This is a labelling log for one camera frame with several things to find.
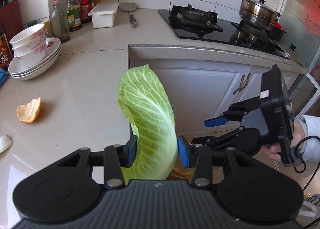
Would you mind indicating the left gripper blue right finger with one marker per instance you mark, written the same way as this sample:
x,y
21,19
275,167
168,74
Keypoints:
x,y
198,157

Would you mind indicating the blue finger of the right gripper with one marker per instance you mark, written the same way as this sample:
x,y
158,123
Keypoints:
x,y
217,121

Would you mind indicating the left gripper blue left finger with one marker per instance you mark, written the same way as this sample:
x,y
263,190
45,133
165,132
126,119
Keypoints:
x,y
115,158

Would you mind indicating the large green cabbage leaf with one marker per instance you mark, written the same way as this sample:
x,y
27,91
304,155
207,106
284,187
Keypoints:
x,y
145,104

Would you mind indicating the white sleeve forearm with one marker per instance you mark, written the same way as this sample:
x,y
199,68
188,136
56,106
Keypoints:
x,y
310,149

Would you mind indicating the orange peel on counter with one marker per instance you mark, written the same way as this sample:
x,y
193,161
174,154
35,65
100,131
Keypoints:
x,y
29,112

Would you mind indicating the black gas stove top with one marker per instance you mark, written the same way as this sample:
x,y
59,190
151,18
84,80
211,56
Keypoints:
x,y
195,24

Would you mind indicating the stainless steel pot with lid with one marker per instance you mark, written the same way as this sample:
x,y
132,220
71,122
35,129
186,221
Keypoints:
x,y
258,13

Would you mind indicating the white cabbage stem piece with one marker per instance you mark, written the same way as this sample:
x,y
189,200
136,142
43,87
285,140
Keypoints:
x,y
5,143

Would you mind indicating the white floral bowl stack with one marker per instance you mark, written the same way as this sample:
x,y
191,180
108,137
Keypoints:
x,y
29,45

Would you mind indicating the white stacked plates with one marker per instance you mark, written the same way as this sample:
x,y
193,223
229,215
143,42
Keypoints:
x,y
22,68

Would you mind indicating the blue white salt bag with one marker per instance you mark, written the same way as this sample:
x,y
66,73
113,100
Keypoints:
x,y
3,76

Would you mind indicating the white plastic lidded box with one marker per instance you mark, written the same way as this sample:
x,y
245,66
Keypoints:
x,y
103,14

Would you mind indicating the dark soy sauce bottle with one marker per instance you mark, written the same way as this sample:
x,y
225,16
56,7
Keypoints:
x,y
5,51

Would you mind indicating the clear glass bottle red cap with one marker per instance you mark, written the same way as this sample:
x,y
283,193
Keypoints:
x,y
59,22

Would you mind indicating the yellow lid jar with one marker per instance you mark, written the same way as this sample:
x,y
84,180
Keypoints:
x,y
47,27

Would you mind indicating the cooking oil bottle green label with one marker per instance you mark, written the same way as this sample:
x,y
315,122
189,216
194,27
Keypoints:
x,y
73,15

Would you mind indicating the dark red knife block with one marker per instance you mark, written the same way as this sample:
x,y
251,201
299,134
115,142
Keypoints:
x,y
11,20

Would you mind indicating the bronze cabinet handle pair right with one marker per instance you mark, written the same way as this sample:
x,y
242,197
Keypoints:
x,y
243,83

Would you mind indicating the metal spatula grey handle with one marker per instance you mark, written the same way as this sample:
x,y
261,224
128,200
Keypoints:
x,y
129,8

